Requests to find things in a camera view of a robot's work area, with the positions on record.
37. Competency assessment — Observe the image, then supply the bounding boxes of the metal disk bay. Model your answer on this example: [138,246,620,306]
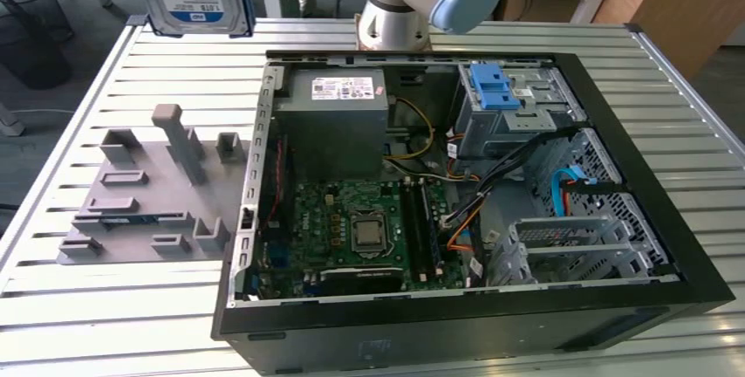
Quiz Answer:
[487,214,672,287]

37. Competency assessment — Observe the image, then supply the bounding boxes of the grey power supply unit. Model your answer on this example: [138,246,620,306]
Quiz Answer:
[272,66,391,182]

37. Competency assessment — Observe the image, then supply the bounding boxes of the CPU socket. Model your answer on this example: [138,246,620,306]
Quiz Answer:
[346,209,394,261]

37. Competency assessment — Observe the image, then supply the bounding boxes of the green motherboard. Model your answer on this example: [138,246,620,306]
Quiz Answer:
[255,177,474,298]

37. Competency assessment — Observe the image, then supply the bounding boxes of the silver CPU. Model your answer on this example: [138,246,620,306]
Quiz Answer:
[354,221,388,249]

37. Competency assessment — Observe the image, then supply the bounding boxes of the black graphics card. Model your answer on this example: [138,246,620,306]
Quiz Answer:
[318,264,407,296]

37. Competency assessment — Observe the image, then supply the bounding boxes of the blue drive latch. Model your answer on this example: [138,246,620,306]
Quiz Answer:
[467,63,523,112]

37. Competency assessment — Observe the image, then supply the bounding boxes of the grey optical drive cage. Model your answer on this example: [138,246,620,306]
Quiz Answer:
[454,61,588,161]

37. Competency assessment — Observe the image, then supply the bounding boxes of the black PC case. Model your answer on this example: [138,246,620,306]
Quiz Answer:
[210,49,736,376]

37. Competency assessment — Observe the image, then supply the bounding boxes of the grey parts rack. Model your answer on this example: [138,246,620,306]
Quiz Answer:
[55,104,255,269]

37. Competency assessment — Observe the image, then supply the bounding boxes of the RAM stick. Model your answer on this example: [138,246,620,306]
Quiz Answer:
[98,216,159,227]

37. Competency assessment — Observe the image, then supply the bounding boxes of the grey floor stand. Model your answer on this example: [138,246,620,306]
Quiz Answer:
[0,101,29,137]

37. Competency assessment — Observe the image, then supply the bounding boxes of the black mesh waste basket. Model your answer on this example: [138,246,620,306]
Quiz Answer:
[0,0,76,90]

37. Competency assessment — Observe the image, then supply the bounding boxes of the wooden cabinet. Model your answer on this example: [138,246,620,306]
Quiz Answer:
[594,0,745,81]

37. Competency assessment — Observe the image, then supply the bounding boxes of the yellow black wire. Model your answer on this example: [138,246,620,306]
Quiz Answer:
[382,96,438,162]

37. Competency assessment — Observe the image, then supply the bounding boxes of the black wire bundle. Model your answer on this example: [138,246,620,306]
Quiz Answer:
[446,126,591,230]

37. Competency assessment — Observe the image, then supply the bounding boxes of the orange wire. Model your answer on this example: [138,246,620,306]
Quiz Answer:
[447,219,486,257]

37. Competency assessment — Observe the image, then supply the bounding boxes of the blue wire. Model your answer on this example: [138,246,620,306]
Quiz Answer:
[548,166,602,219]

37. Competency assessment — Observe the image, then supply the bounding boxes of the black power wire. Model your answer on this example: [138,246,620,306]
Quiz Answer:
[566,181,630,198]

